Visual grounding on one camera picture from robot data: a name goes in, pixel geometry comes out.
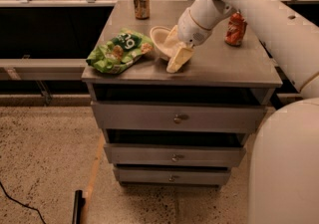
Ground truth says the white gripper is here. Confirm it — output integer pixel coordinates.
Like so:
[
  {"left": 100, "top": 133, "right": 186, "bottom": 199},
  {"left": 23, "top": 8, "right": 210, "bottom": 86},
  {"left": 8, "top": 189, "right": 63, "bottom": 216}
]
[{"left": 163, "top": 8, "right": 212, "bottom": 73}]

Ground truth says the white paper bowl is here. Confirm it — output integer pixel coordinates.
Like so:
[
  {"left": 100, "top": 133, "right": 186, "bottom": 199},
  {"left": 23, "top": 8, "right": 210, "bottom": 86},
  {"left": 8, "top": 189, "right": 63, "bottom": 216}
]
[{"left": 150, "top": 26, "right": 171, "bottom": 61}]

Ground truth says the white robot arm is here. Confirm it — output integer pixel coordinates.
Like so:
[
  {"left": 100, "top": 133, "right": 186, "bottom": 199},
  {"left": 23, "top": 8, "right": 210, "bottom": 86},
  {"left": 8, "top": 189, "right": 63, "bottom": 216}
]
[{"left": 163, "top": 0, "right": 319, "bottom": 224}]

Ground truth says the green rice chip bag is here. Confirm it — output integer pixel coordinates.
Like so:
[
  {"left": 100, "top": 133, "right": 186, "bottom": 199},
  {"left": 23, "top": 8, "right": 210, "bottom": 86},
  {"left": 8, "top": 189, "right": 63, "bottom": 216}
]
[{"left": 86, "top": 28, "right": 154, "bottom": 75}]

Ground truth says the orange soda can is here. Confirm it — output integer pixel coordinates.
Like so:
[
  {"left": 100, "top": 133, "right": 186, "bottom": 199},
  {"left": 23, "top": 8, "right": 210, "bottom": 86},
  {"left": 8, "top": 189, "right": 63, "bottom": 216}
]
[{"left": 224, "top": 12, "right": 247, "bottom": 47}]

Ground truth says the gold soda can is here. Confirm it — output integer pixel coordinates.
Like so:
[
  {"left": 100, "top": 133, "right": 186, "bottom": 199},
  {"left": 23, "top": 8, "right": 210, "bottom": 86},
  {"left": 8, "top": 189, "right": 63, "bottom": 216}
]
[{"left": 134, "top": 0, "right": 150, "bottom": 20}]

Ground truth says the grey drawer cabinet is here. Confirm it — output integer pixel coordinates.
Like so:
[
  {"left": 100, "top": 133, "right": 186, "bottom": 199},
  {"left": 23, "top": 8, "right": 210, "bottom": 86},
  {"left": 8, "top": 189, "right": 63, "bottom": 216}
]
[{"left": 81, "top": 0, "right": 283, "bottom": 188}]

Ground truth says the top grey drawer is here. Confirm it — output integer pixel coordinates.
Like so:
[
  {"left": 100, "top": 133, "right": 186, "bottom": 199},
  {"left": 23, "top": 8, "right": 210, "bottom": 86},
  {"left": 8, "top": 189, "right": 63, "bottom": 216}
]
[{"left": 92, "top": 102, "right": 264, "bottom": 133}]

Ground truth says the grey drawer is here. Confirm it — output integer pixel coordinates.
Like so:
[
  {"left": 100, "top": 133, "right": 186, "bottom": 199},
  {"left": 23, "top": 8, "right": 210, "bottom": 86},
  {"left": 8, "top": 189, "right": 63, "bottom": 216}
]
[
  {"left": 105, "top": 143, "right": 246, "bottom": 167},
  {"left": 114, "top": 167, "right": 230, "bottom": 186},
  {"left": 92, "top": 102, "right": 264, "bottom": 133}
]

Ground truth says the middle grey drawer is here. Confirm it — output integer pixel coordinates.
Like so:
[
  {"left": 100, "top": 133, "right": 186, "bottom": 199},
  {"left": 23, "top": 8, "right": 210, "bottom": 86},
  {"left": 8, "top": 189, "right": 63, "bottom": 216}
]
[{"left": 105, "top": 143, "right": 246, "bottom": 167}]

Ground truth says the bottom grey drawer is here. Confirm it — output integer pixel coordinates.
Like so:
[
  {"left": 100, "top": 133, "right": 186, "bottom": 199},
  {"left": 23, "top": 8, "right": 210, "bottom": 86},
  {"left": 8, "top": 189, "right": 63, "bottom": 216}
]
[{"left": 114, "top": 167, "right": 230, "bottom": 186}]

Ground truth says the black floor bar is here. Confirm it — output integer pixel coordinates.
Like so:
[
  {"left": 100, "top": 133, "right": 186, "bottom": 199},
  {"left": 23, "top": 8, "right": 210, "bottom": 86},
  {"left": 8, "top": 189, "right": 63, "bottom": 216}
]
[{"left": 72, "top": 190, "right": 86, "bottom": 224}]

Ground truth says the black floor cable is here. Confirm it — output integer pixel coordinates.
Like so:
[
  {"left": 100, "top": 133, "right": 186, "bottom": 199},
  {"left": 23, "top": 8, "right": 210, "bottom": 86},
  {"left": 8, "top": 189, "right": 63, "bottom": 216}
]
[{"left": 0, "top": 180, "right": 48, "bottom": 224}]

